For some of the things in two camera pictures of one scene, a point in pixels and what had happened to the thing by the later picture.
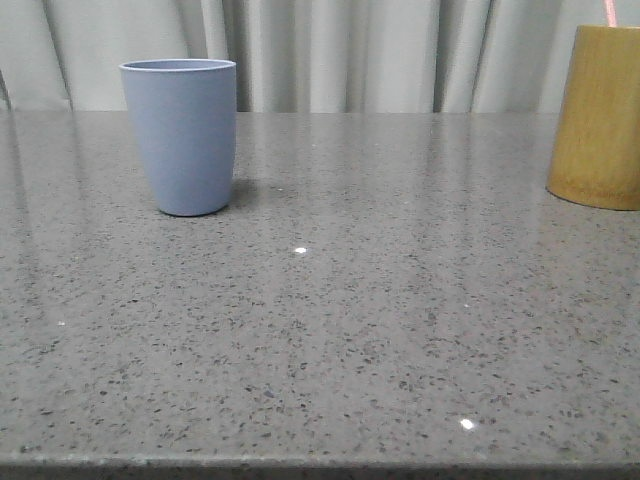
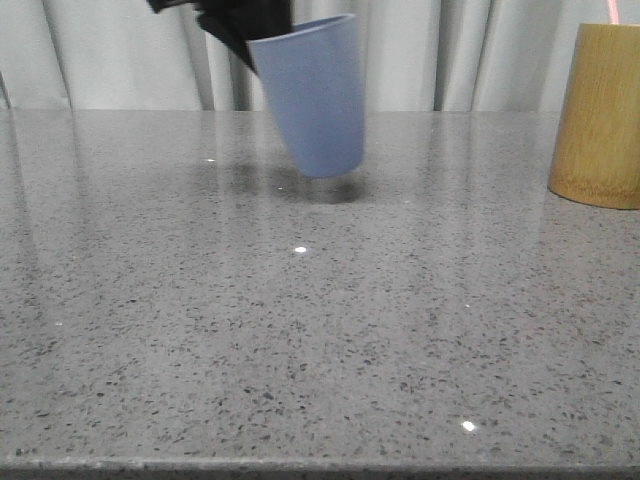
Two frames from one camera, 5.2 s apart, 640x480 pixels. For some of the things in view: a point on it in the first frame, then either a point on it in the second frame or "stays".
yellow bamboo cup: (594, 154) stays
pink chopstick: (611, 13) stays
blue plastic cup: (183, 112) to (313, 81)
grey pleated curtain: (302, 55) stays
